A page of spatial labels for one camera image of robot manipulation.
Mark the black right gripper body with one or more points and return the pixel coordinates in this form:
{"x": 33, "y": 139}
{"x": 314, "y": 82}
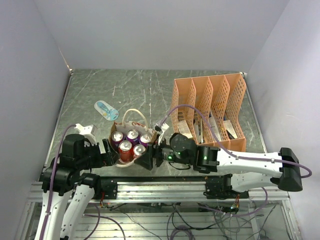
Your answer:
{"x": 163, "y": 152}

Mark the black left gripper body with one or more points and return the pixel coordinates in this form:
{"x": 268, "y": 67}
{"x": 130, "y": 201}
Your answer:
{"x": 92, "y": 156}

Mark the red soda can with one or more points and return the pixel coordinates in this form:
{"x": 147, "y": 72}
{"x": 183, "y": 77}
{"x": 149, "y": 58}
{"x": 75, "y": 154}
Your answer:
{"x": 125, "y": 149}

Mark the brown canvas tote bag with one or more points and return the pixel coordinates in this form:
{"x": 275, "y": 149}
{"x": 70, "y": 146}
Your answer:
{"x": 126, "y": 125}

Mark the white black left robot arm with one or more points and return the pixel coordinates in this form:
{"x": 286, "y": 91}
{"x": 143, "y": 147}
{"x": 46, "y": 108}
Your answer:
{"x": 68, "y": 186}

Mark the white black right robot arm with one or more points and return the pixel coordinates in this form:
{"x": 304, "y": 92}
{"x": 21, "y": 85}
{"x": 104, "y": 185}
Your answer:
{"x": 245, "y": 170}

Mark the silver top soda can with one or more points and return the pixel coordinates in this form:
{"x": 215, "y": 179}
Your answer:
{"x": 138, "y": 150}

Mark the purple soda can left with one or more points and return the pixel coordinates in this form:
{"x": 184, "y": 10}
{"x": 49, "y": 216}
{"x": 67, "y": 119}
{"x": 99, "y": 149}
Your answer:
{"x": 116, "y": 138}

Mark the purple soda can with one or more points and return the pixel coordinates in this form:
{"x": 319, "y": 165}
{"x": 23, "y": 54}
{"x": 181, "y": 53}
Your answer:
{"x": 145, "y": 139}
{"x": 116, "y": 138}
{"x": 132, "y": 136}

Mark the purple soda can right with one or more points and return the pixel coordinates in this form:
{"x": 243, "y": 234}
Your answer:
{"x": 145, "y": 139}

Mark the purple soda can centre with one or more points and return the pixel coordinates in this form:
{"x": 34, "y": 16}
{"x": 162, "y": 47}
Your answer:
{"x": 132, "y": 136}

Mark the white staples box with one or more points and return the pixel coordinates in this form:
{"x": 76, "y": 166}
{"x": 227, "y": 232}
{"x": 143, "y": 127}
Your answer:
{"x": 184, "y": 129}

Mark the blue white blister pack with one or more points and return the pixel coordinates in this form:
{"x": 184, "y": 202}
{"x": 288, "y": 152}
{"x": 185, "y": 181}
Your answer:
{"x": 107, "y": 111}

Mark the metal stapler tool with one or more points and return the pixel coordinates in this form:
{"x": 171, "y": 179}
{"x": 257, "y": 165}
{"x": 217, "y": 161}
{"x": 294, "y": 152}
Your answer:
{"x": 199, "y": 131}

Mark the white red box in organizer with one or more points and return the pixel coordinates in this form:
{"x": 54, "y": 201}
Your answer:
{"x": 214, "y": 126}

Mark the peach plastic file organizer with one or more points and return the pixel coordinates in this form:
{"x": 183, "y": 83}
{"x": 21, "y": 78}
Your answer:
{"x": 196, "y": 97}

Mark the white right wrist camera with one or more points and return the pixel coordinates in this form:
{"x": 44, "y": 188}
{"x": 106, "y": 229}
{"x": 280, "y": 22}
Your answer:
{"x": 161, "y": 129}

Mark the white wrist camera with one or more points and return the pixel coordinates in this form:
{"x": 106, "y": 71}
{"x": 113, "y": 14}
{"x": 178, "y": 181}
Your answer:
{"x": 88, "y": 132}
{"x": 161, "y": 129}

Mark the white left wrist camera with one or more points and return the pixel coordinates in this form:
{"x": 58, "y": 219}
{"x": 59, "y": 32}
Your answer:
{"x": 88, "y": 132}

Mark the aluminium frame rail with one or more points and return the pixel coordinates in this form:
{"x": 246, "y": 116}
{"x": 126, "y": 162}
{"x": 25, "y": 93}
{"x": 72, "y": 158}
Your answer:
{"x": 153, "y": 192}

